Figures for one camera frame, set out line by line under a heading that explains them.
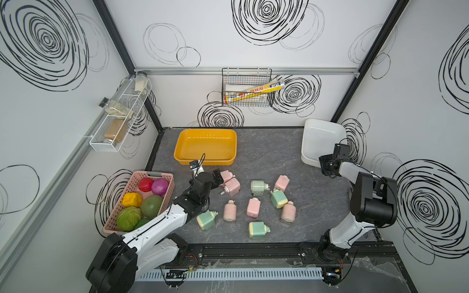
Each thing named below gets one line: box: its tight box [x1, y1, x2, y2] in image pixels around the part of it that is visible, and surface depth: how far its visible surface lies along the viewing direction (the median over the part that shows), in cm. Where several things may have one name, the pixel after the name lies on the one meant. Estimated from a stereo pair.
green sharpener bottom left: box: [196, 209, 219, 231], surface depth 78 cm
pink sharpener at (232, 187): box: [223, 177, 241, 198], surface depth 88 cm
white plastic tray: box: [300, 118, 348, 168], surface depth 118 cm
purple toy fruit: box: [151, 178, 170, 196], surface depth 88 cm
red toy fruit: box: [138, 177, 154, 193], surface depth 91 cm
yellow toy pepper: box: [122, 192, 143, 209], surface depth 84 cm
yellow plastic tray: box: [173, 128, 237, 166], surface depth 114 cm
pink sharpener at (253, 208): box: [246, 197, 262, 218], surface depth 82 cm
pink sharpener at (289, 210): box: [280, 200, 297, 223], surface depth 80 cm
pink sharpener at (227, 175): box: [220, 169, 236, 182], surface depth 93 cm
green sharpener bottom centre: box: [248, 221, 271, 239], surface depth 75 cm
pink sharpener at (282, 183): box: [274, 174, 291, 193], surface depth 90 cm
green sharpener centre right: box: [270, 188, 289, 209], surface depth 84 cm
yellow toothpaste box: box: [224, 80, 286, 105], surface depth 86 cm
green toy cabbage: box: [116, 206, 142, 232], surface depth 79 cm
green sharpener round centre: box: [250, 180, 270, 197], surface depth 88 cm
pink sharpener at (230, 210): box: [223, 199, 237, 222], surface depth 80 cm
